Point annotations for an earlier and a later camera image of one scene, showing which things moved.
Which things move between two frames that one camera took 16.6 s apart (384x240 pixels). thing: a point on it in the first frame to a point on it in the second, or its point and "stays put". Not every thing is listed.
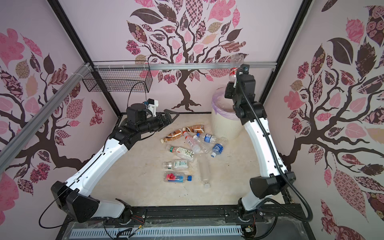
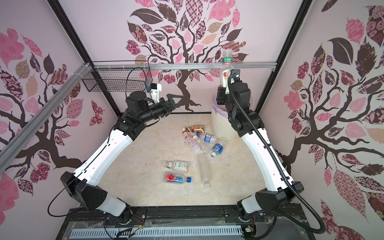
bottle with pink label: (192, 143) stays put
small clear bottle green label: (176, 165) stays put
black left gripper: (163, 123) to (172, 105)
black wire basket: (129, 76) stays put
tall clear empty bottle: (205, 164) stays put
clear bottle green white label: (183, 153) to (227, 63)
